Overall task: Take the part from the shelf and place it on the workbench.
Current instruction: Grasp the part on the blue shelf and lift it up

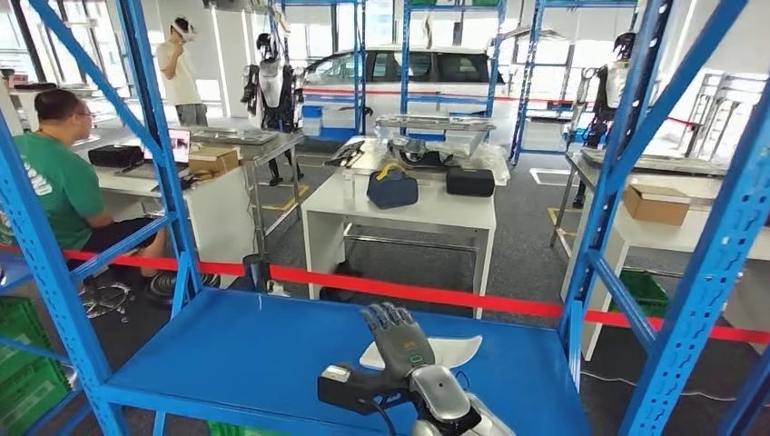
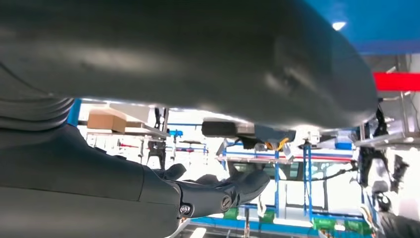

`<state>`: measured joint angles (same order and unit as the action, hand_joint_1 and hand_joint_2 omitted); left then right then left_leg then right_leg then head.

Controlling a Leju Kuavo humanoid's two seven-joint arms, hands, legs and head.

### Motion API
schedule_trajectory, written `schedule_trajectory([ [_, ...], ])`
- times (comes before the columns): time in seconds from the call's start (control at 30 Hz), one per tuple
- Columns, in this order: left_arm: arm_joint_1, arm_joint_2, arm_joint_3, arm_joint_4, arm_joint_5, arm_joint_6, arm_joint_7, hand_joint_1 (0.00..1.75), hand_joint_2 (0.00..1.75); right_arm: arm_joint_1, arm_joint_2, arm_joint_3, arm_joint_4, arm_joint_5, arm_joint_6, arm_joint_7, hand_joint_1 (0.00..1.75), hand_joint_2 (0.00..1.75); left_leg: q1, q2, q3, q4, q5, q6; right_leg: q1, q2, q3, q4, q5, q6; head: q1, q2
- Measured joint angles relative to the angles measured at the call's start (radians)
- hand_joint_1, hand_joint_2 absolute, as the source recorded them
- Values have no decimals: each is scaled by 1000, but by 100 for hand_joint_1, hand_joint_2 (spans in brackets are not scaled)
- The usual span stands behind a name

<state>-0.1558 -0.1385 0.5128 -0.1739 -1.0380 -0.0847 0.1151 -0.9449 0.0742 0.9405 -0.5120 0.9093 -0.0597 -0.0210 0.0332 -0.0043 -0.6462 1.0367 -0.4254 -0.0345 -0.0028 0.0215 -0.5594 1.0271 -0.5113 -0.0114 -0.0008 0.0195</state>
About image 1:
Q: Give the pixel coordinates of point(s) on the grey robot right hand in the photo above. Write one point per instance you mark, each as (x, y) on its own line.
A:
(400, 346)

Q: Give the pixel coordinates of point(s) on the white plastic shell part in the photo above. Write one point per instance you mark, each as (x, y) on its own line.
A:
(457, 352)

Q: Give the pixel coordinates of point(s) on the blue steel shelf rack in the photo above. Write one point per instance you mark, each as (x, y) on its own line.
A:
(240, 361)
(360, 60)
(405, 60)
(528, 78)

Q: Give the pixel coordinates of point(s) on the black round machine part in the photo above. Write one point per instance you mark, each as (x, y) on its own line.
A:
(415, 153)

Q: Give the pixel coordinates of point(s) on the red barrier tape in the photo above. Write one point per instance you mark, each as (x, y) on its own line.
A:
(421, 293)

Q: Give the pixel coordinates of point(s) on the white table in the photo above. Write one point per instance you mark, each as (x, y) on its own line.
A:
(421, 213)
(662, 237)

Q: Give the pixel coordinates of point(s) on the dark blue bag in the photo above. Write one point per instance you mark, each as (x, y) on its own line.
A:
(391, 189)

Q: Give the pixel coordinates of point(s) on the clear spray bottle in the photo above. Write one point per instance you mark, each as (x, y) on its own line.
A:
(348, 185)

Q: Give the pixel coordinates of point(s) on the black rectangular case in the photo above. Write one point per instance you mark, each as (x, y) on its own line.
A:
(470, 182)
(114, 156)

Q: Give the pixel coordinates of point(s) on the green plastic crate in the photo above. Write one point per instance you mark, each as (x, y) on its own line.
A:
(646, 289)
(240, 430)
(30, 391)

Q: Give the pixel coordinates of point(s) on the black slotted tray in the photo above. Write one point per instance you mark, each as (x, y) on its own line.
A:
(344, 153)

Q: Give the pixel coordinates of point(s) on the clear plastic sheet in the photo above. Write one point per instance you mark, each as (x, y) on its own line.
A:
(493, 165)

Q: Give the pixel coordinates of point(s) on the white desk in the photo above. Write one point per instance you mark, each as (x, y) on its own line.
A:
(222, 216)

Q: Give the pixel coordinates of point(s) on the grey metal parts tray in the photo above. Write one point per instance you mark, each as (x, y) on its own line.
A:
(234, 135)
(433, 122)
(662, 163)

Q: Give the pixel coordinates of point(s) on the black round disc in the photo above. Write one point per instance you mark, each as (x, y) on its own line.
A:
(180, 286)

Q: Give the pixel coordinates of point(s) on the steel table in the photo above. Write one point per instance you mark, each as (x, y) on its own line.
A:
(574, 168)
(283, 144)

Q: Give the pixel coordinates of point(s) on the blue lidded storage bin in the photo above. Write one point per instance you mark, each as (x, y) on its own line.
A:
(311, 120)

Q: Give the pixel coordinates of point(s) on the white car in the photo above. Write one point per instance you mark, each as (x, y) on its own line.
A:
(445, 90)

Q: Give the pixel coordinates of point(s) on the cardboard box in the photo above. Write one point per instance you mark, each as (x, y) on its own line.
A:
(656, 207)
(213, 161)

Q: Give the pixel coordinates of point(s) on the black white humanoid robot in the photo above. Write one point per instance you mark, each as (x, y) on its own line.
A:
(274, 84)
(613, 78)

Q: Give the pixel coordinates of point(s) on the chrome chair base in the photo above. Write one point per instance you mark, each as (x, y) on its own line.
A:
(105, 301)

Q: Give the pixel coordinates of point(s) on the laptop with lit screen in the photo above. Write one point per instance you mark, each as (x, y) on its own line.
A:
(179, 144)

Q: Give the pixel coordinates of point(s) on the person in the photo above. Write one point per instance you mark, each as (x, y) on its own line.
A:
(180, 78)
(66, 186)

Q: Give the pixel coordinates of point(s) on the white VR headset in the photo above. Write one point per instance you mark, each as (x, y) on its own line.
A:
(183, 29)

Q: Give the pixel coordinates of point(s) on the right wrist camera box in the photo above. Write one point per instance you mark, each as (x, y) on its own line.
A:
(355, 391)

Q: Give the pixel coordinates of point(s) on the black stanchion post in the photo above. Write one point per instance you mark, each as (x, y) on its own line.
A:
(255, 274)

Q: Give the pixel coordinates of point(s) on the steel frame rack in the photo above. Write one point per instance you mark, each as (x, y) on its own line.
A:
(716, 96)

